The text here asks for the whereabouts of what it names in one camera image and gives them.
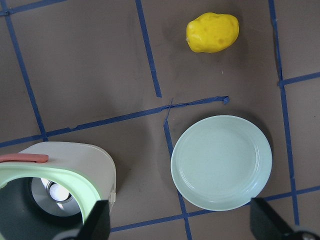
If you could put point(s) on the white toy rice cooker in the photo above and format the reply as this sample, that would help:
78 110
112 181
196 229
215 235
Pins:
51 187

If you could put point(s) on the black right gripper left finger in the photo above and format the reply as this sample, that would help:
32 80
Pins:
97 226

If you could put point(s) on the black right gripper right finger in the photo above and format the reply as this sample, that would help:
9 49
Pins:
267 224

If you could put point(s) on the light green plate near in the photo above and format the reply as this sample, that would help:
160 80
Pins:
221 162

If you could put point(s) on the yellow toy potato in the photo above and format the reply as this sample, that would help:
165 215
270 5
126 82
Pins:
212 32

